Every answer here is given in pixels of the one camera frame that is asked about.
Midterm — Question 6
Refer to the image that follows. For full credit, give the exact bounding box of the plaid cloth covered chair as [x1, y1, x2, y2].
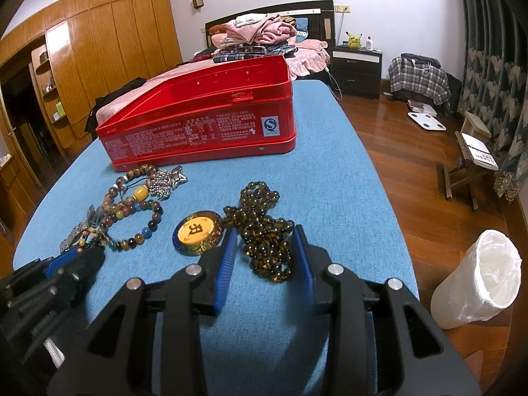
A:
[387, 53, 451, 106]

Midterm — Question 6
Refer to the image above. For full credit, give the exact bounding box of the brown wooden bead bracelet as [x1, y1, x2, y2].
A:
[97, 163, 160, 232]

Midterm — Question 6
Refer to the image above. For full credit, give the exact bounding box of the dark bead necklace yellow pendant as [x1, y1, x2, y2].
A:
[173, 181, 294, 282]

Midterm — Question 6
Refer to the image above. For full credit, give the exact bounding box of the white lined trash bin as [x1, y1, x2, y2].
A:
[430, 230, 522, 329]

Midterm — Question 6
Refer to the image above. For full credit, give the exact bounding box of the dark floral curtain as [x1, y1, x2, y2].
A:
[458, 0, 527, 201]

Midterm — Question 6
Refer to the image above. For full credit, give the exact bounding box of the white bottle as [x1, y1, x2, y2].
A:
[365, 37, 373, 51]

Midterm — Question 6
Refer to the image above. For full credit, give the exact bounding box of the silver chain star pendant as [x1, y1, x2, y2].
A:
[148, 165, 188, 200]

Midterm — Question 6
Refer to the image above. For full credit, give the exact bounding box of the multicolour bead bracelet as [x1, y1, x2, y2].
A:
[96, 199, 165, 252]

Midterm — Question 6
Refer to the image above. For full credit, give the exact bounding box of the white book on stool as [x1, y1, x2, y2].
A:
[461, 133, 499, 171]

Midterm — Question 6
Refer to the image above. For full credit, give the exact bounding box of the blue table cloth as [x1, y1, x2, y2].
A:
[12, 79, 421, 396]

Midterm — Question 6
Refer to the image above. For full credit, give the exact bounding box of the white bathroom scale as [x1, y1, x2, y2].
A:
[407, 112, 446, 131]

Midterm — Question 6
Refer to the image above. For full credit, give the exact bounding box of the yellow pikachu plush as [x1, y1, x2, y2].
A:
[346, 32, 362, 50]

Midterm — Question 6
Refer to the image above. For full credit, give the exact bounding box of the pink covered bed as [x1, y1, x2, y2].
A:
[93, 39, 330, 127]

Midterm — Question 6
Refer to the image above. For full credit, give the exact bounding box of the black clothing on bed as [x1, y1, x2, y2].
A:
[84, 76, 149, 142]

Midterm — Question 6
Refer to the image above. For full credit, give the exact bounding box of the wooden wardrobe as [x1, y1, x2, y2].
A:
[1, 0, 182, 156]

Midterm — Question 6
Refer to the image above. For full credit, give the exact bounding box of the black bed headboard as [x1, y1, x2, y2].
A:
[204, 0, 336, 47]

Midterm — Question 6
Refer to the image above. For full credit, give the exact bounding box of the black nightstand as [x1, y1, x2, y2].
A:
[330, 46, 382, 99]

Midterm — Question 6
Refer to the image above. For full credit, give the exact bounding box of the small wooden stool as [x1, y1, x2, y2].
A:
[443, 131, 497, 212]

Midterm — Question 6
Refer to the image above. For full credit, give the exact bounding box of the pile of folded clothes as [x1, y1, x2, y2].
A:
[209, 14, 297, 63]

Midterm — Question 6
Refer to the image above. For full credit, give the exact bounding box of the red tin box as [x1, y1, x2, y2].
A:
[97, 55, 296, 171]

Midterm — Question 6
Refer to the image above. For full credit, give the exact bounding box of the left wall lamp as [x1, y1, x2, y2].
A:
[191, 0, 204, 10]

